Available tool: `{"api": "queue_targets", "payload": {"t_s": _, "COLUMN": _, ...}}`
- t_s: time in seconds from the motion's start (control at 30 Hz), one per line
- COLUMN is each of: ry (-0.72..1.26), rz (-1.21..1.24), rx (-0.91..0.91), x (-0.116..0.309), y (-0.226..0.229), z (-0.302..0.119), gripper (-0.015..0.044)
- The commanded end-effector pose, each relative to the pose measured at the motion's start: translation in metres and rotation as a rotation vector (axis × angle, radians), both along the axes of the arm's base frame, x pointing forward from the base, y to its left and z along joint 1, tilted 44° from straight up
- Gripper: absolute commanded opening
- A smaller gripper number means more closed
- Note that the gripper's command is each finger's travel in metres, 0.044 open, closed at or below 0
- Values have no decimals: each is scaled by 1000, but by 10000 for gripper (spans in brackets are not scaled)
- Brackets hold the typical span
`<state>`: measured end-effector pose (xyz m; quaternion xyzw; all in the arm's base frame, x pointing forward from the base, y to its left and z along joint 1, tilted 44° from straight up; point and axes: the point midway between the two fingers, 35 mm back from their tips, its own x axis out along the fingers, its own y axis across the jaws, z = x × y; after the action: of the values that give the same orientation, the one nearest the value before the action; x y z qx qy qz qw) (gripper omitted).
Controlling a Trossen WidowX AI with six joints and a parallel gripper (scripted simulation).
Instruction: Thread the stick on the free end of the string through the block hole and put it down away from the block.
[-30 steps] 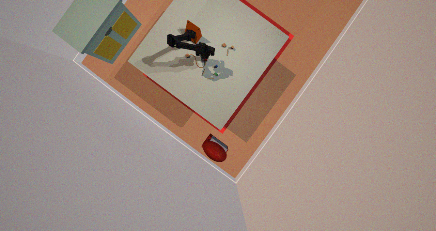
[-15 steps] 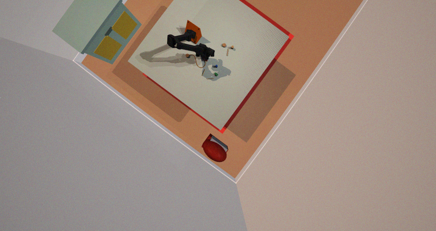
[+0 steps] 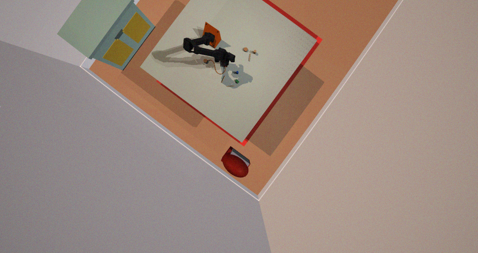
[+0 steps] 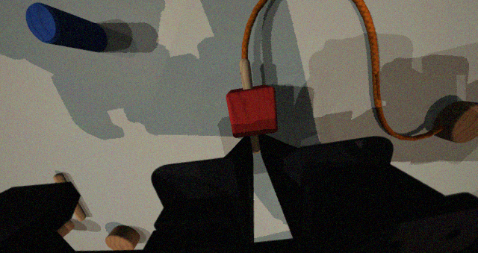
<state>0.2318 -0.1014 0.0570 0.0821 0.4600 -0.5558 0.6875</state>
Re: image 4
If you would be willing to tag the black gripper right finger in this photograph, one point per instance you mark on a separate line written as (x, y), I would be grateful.
(292, 171)

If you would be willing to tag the thin wooden stick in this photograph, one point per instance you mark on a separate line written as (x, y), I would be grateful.
(79, 213)

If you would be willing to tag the dark blue cylinder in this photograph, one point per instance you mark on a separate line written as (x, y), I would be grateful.
(54, 26)

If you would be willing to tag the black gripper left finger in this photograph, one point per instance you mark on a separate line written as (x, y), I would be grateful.
(231, 176)

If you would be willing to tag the brown string with wooden stick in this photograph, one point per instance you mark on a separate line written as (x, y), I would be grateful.
(246, 74)

